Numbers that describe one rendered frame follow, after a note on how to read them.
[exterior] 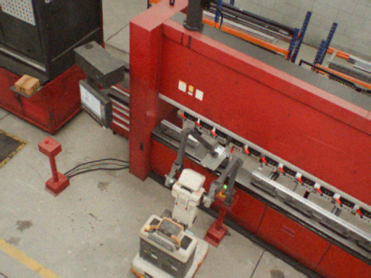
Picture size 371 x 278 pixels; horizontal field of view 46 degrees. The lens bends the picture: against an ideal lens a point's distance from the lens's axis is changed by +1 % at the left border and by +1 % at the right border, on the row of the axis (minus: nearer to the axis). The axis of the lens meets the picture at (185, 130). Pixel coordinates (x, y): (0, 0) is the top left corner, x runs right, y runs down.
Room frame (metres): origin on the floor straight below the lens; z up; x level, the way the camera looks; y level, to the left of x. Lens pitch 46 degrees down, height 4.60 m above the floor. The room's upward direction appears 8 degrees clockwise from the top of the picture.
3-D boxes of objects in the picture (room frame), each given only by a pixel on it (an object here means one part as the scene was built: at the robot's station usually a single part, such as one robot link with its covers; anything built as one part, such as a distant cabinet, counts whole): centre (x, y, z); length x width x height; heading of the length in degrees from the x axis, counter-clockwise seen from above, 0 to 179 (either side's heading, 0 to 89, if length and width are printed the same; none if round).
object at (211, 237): (2.82, -0.52, 0.06); 0.25 x 0.20 x 0.12; 151
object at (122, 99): (3.66, 0.86, 1.18); 0.40 x 0.24 x 0.07; 61
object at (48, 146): (3.21, 1.50, 0.41); 0.25 x 0.20 x 0.83; 151
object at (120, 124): (4.30, 0.74, 0.50); 0.50 x 0.50 x 1.00; 61
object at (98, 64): (3.43, 0.94, 1.53); 0.51 x 0.25 x 0.85; 50
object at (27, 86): (3.88, 1.97, 1.04); 0.30 x 0.26 x 0.12; 66
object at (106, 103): (3.33, 0.96, 1.42); 0.45 x 0.12 x 0.36; 50
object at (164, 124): (3.54, 0.07, 0.92); 0.50 x 0.06 x 0.10; 61
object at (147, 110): (3.90, 0.36, 1.15); 0.85 x 0.25 x 2.30; 151
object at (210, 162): (3.15, -0.34, 1.00); 0.26 x 0.18 x 0.01; 151
